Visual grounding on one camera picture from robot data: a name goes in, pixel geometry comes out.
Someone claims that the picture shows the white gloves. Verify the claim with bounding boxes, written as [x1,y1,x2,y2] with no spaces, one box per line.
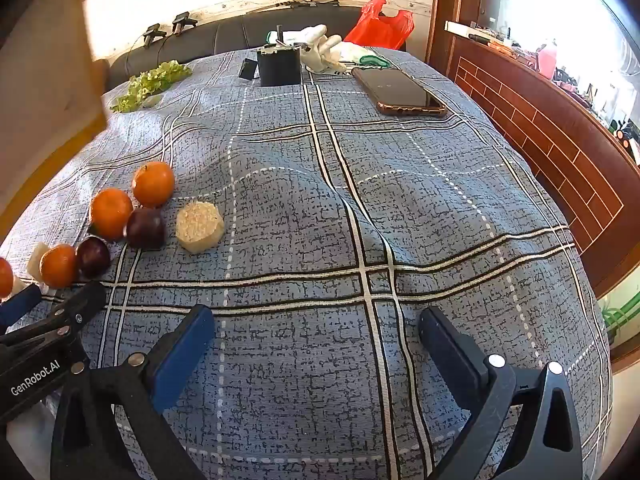
[267,25,351,73]

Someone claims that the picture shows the red plastic bag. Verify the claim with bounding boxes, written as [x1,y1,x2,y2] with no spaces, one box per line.
[344,0,416,51]

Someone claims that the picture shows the blue plaid cloth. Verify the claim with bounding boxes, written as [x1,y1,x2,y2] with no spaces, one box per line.
[0,47,613,480]

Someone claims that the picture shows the yellow-edged cardboard tray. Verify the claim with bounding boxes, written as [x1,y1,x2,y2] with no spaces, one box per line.
[0,0,110,241]

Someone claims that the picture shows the beige hexagonal corn piece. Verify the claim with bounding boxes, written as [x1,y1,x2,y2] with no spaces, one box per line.
[175,200,226,253]

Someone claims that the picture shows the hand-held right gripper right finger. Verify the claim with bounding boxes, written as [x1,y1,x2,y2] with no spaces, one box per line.
[418,306,585,480]

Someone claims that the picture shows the white green plastic bag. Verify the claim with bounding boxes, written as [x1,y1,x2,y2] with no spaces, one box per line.
[340,42,396,69]

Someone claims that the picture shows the black sofa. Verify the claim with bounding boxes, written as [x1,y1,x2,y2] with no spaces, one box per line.
[109,4,407,88]

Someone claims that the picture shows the orange with green leaf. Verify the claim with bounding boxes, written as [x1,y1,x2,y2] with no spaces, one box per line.
[89,188,134,241]

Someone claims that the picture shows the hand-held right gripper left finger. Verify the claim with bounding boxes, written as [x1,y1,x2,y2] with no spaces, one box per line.
[50,304,217,480]

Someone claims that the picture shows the black smartphone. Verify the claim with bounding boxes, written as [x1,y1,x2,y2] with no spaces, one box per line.
[351,66,448,119]

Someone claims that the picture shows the dark purple plum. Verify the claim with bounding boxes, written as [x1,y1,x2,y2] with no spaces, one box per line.
[75,236,111,279]
[125,207,167,249]

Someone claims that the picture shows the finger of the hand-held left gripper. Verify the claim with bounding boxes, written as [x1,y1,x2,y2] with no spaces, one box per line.
[0,284,42,333]
[0,281,107,361]

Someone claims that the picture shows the green plant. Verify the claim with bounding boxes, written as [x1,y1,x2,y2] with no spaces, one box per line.
[602,300,640,333]

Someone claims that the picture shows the green lettuce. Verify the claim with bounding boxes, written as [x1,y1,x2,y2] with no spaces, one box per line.
[111,60,192,114]

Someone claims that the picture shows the orange with stem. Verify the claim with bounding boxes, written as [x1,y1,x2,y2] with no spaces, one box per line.
[131,161,176,208]

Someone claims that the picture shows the pink bottle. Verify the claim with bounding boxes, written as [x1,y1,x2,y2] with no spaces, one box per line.
[537,40,558,78]

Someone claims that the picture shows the brown wooden cabinet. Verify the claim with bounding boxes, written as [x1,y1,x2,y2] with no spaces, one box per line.
[427,0,640,301]

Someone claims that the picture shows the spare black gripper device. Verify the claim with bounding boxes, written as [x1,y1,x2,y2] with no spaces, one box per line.
[142,23,167,48]
[171,11,197,36]

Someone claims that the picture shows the black box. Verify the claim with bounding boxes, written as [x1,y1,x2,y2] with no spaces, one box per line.
[256,45,303,87]

